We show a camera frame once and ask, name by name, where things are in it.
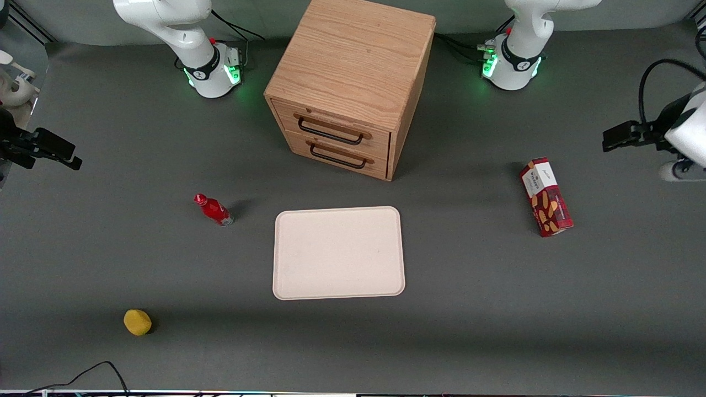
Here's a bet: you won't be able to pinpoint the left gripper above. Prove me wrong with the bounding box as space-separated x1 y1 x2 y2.
602 82 706 167

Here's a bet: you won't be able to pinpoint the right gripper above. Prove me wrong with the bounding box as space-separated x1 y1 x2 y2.
0 108 83 171

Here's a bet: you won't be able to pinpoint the red cookie box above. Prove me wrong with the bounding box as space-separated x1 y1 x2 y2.
518 157 574 238

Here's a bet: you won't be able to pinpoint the beige rectangular tray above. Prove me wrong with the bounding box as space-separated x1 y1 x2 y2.
272 206 406 301

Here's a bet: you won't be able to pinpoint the white rounded plastic object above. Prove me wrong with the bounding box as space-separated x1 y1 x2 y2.
0 50 40 107

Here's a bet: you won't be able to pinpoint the red bottle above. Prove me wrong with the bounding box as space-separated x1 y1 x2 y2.
194 193 234 227

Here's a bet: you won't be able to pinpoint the yellow lemon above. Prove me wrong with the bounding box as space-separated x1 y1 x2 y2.
124 309 153 336

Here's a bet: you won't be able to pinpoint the wooden two-drawer cabinet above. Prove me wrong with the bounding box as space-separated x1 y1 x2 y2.
264 0 437 182

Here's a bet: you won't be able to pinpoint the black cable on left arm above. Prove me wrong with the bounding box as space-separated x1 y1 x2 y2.
638 58 706 125

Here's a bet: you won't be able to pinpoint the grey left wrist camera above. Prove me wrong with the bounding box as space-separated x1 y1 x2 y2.
659 159 706 183

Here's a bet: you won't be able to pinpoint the black cables at left arm base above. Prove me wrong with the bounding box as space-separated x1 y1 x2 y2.
435 32 489 62

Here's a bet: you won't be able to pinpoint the black cable at table edge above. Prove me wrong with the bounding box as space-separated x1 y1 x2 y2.
21 361 131 397

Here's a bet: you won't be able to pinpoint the black cable at right arm base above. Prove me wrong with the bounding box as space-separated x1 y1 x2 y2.
211 8 266 42

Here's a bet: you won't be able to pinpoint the black drawer handle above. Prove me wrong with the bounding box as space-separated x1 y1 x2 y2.
304 139 375 170
293 112 372 146

